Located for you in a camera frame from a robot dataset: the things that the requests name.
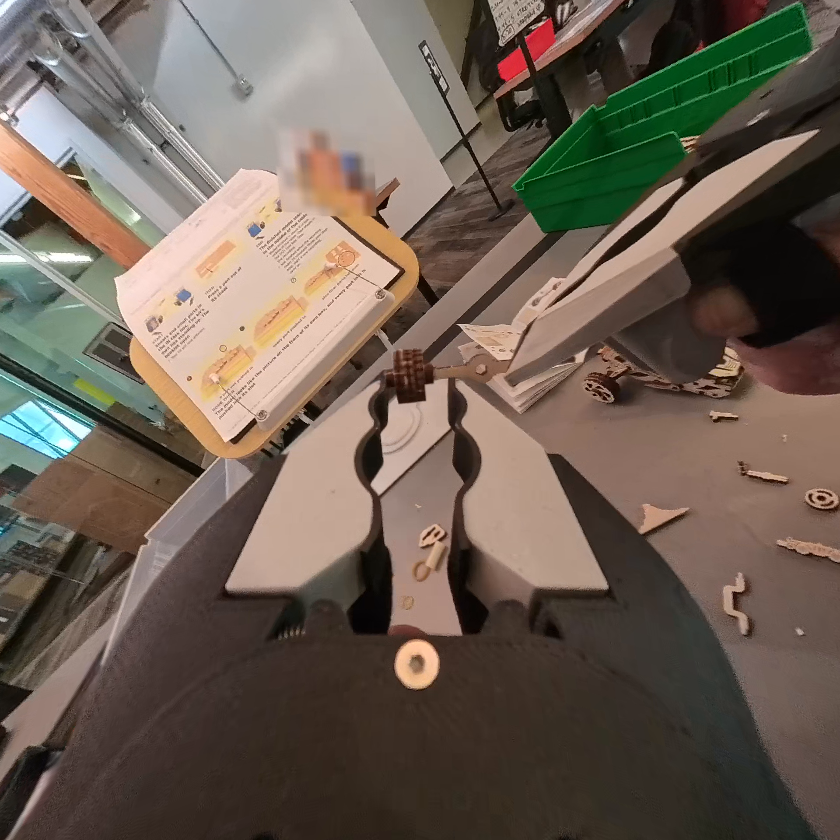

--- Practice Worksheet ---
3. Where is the clear plastic bin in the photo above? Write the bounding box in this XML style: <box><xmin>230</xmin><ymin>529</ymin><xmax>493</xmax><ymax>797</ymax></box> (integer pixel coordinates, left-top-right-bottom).
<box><xmin>98</xmin><ymin>453</ymin><xmax>290</xmax><ymax>664</ymax></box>

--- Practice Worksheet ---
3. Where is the wooden chain-pattern strip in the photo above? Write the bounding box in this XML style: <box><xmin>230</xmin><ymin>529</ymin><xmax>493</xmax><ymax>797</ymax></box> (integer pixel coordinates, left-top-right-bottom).
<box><xmin>776</xmin><ymin>537</ymin><xmax>840</xmax><ymax>564</ymax></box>

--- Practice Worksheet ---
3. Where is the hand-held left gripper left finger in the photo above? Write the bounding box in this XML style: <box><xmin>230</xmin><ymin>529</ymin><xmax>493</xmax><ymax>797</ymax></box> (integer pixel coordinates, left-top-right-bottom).
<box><xmin>224</xmin><ymin>382</ymin><xmax>395</xmax><ymax>635</ymax></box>

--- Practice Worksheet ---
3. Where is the green plastic bin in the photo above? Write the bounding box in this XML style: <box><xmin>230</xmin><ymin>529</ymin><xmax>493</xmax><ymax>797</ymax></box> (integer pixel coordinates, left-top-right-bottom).
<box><xmin>512</xmin><ymin>1</ymin><xmax>815</xmax><ymax>234</ymax></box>

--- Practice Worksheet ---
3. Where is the wooden model buggy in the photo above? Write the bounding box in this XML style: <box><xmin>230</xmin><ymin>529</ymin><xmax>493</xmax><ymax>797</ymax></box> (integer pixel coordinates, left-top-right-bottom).
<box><xmin>584</xmin><ymin>344</ymin><xmax>746</xmax><ymax>406</ymax></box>

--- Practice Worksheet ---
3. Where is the black sign stand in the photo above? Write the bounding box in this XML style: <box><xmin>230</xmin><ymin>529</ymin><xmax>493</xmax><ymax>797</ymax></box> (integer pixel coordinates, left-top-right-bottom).
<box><xmin>419</xmin><ymin>39</ymin><xmax>516</xmax><ymax>217</ymax></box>

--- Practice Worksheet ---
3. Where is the wooden wheel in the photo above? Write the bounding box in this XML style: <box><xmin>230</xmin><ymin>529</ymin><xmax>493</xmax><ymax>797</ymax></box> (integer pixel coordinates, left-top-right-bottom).
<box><xmin>384</xmin><ymin>350</ymin><xmax>514</xmax><ymax>403</ymax></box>

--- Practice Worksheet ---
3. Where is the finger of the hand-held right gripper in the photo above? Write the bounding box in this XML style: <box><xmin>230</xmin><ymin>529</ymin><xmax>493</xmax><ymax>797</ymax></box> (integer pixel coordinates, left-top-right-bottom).
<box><xmin>505</xmin><ymin>129</ymin><xmax>821</xmax><ymax>389</ymax></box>
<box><xmin>562</xmin><ymin>171</ymin><xmax>699</xmax><ymax>291</ymax></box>

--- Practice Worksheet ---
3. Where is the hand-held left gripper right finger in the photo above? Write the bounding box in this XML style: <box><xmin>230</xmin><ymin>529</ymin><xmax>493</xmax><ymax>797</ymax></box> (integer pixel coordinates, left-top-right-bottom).
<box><xmin>448</xmin><ymin>379</ymin><xmax>610</xmax><ymax>635</ymax></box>

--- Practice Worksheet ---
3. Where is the printed instruction sheet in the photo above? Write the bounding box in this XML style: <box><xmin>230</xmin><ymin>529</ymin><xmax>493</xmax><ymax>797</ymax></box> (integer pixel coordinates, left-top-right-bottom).
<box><xmin>115</xmin><ymin>169</ymin><xmax>404</xmax><ymax>444</ymax></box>

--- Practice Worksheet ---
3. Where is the assembly instruction booklet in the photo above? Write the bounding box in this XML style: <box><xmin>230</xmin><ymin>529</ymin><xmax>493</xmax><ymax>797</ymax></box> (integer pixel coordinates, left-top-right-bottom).
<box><xmin>457</xmin><ymin>276</ymin><xmax>589</xmax><ymax>416</ymax></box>

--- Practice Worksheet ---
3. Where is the person's right hand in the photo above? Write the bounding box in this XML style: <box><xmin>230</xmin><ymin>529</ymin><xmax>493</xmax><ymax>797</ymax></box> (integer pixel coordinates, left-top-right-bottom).
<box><xmin>686</xmin><ymin>287</ymin><xmax>840</xmax><ymax>396</ymax></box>

